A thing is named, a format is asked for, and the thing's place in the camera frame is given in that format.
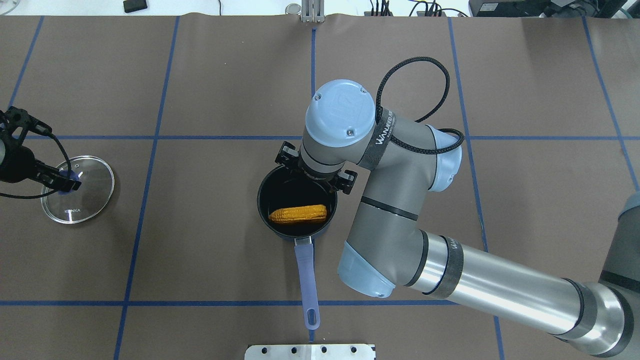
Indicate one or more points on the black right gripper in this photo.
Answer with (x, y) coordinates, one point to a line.
(346, 181)

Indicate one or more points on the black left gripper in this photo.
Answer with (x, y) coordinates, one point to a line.
(19, 164)

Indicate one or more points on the blue saucepan with handle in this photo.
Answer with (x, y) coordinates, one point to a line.
(281, 189)

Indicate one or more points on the yellow corn cob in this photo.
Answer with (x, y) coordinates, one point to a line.
(308, 214)

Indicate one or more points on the glass pot lid blue knob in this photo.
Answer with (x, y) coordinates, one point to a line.
(97, 184)

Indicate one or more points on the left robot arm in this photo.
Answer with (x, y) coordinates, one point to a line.
(18, 163)

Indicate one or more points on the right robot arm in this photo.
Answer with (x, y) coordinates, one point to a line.
(540, 233)

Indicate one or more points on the orange black power strip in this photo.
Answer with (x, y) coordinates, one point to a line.
(401, 8)

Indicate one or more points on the small black puck device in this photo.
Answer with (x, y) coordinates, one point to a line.
(131, 6)

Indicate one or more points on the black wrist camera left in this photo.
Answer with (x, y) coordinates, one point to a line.
(16, 123)

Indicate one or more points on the aluminium frame post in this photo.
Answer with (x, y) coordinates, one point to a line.
(312, 11)

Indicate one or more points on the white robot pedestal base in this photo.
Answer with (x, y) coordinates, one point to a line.
(358, 351)

